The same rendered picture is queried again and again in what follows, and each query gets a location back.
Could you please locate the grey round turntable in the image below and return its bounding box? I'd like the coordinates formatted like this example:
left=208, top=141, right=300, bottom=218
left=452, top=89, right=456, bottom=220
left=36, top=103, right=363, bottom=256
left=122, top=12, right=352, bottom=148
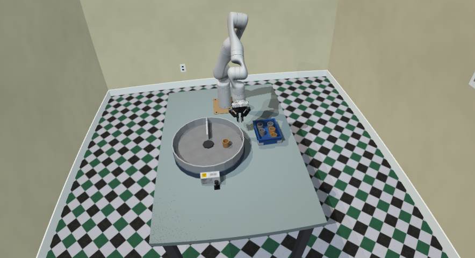
left=171, top=117, right=245, bottom=190

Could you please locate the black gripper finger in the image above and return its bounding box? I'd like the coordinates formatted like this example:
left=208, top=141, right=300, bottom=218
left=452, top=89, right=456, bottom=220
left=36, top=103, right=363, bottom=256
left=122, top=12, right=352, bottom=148
left=228, top=108, right=239, bottom=123
left=241, top=107, right=251, bottom=122

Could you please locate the blue crate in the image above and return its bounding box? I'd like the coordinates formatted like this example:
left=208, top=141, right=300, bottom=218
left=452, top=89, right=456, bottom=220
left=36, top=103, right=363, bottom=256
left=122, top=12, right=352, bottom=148
left=253, top=118, right=283, bottom=146

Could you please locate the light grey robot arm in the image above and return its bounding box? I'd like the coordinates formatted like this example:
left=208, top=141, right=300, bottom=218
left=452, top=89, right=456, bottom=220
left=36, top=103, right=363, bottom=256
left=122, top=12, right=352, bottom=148
left=213, top=12, right=249, bottom=109

